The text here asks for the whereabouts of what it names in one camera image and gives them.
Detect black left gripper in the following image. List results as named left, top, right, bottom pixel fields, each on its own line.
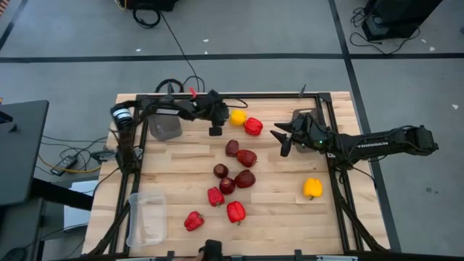
left=195, top=89, right=230, bottom=137

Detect black aluminium table frame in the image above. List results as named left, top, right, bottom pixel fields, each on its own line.
left=86, top=92, right=389, bottom=257

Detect dark grey desk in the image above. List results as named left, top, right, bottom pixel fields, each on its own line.
left=0, top=100, right=50, bottom=207

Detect white panel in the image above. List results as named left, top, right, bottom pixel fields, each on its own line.
left=63, top=180, right=99, bottom=232

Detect black power adapter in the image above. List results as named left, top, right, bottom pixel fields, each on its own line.
left=49, top=154, right=79, bottom=177

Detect clear plastic bin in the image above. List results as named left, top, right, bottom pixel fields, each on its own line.
left=125, top=191, right=168, bottom=249

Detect long black floor cable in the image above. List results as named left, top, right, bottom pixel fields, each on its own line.
left=159, top=10, right=206, bottom=94

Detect coiled black cable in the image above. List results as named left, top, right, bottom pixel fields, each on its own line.
left=131, top=7, right=162, bottom=30

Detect small grey box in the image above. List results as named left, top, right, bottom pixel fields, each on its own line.
left=89, top=148, right=117, bottom=163

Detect red bell pepper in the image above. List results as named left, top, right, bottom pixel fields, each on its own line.
left=183, top=210, right=205, bottom=233
left=207, top=186, right=225, bottom=208
left=226, top=201, right=247, bottom=225
left=244, top=117, right=264, bottom=137

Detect tangled black cables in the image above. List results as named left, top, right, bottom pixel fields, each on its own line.
left=349, top=6, right=421, bottom=56

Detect black cable loop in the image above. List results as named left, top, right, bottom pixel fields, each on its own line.
left=154, top=78, right=185, bottom=94

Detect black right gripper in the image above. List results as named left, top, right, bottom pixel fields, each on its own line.
left=270, top=112, right=333, bottom=158

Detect thin black cable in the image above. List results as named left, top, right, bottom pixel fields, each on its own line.
left=224, top=97, right=249, bottom=109

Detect black desk base bar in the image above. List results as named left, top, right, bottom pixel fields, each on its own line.
left=30, top=177, right=94, bottom=212

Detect black table-level camera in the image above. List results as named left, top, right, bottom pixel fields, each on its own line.
left=198, top=239, right=223, bottom=261

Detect grey cables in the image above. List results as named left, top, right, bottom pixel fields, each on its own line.
left=40, top=134, right=109, bottom=171

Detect black equipment box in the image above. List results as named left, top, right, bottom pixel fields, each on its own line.
left=361, top=0, right=444, bottom=42

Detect yellow cable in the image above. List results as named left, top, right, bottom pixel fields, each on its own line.
left=37, top=154, right=102, bottom=174

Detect yellow bell pepper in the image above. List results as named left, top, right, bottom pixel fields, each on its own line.
left=229, top=109, right=248, bottom=127
left=302, top=177, right=323, bottom=201

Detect black equipment case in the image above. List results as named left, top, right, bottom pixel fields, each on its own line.
left=121, top=0, right=181, bottom=12

